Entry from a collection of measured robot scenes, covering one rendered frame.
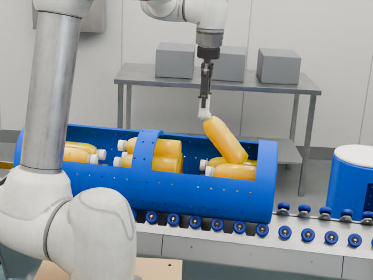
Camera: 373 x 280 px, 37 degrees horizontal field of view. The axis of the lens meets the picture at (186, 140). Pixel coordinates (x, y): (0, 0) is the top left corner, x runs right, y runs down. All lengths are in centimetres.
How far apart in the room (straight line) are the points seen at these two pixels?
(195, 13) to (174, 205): 62
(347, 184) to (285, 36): 290
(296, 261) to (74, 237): 87
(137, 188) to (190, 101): 343
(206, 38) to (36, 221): 80
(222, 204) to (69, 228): 68
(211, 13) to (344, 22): 358
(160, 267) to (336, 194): 116
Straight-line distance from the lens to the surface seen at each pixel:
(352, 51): 532
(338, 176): 246
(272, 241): 188
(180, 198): 181
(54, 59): 132
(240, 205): 180
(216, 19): 176
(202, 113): 184
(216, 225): 187
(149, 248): 192
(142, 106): 524
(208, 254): 189
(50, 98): 132
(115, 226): 124
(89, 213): 124
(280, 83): 445
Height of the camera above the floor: 180
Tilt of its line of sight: 18 degrees down
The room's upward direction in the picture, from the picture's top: 3 degrees clockwise
